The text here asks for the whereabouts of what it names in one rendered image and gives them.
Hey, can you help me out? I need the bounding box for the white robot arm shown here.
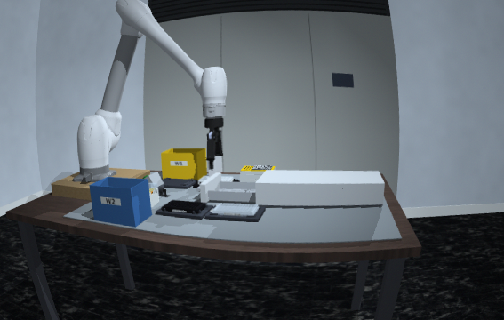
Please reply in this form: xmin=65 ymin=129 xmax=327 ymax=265
xmin=73 ymin=0 xmax=227 ymax=182

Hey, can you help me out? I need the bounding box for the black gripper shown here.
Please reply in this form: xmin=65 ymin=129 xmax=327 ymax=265
xmin=204 ymin=118 xmax=223 ymax=177

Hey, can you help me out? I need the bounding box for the yellow bin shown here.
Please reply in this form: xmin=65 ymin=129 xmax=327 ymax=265
xmin=161 ymin=148 xmax=207 ymax=180

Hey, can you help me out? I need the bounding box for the light grey bench mat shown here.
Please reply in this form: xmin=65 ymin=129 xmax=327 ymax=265
xmin=63 ymin=186 xmax=402 ymax=244

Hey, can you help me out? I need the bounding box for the blue open-top bin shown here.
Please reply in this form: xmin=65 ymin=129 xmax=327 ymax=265
xmin=89 ymin=177 xmax=152 ymax=227

